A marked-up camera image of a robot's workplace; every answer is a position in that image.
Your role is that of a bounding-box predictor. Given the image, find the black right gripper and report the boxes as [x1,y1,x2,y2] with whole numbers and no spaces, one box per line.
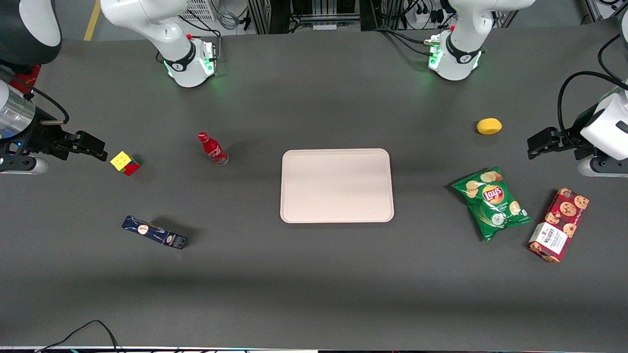
[17,110,108,162]

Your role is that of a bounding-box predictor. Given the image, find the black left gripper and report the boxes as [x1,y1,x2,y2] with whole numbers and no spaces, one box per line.
[527,105,605,160]

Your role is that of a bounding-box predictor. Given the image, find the red coke bottle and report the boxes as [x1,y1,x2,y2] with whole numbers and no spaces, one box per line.
[198,131,229,166]

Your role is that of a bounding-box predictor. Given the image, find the beige plastic tray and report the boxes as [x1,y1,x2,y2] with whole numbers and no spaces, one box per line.
[280,149,395,224]

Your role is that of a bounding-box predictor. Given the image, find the colourful rubik's cube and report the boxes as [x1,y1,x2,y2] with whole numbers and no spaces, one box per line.
[110,151,141,177]

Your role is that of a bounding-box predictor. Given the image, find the yellow lemon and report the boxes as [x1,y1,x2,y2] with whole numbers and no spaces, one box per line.
[476,118,503,135]

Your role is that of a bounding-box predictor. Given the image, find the green Lay's chips bag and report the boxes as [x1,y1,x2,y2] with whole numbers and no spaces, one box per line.
[451,167,533,243]

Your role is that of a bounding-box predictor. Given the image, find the red cookie box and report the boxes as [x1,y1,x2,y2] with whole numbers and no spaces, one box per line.
[527,188,590,263]

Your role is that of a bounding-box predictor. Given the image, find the red shoe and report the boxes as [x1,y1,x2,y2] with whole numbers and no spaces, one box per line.
[9,64,41,95]

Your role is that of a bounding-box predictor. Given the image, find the dark blue long box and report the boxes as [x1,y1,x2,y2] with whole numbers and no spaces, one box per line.
[121,215,188,250]

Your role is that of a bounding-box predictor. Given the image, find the white power strip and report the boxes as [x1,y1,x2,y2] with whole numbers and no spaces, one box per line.
[414,6,445,26]

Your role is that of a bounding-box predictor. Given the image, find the white perforated box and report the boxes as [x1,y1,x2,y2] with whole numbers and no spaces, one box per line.
[184,0,217,22]

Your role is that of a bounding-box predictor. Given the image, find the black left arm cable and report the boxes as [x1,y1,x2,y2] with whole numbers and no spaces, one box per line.
[557,34,628,139]

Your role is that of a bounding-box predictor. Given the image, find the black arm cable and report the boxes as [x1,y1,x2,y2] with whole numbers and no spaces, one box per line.
[557,34,628,139]
[0,66,70,126]

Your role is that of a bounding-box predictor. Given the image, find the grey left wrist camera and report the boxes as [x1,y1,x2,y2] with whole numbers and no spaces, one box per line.
[577,156,628,177]

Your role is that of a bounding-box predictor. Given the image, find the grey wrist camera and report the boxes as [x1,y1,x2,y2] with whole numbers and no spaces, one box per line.
[0,156,50,176]
[577,156,628,177]

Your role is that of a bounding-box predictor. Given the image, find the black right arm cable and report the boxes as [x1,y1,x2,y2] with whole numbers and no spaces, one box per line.
[0,66,70,126]

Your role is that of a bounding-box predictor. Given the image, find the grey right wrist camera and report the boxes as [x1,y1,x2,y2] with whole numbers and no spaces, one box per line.
[0,156,50,176]

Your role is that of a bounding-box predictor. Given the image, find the black cable at table edge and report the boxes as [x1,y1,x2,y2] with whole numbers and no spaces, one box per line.
[34,320,121,353]

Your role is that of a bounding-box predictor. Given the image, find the grey coiled cable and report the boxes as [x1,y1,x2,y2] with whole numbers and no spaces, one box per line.
[217,9,242,31]

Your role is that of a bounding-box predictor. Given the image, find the aluminium frame rack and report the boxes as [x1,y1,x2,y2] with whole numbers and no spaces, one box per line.
[247,0,367,35]

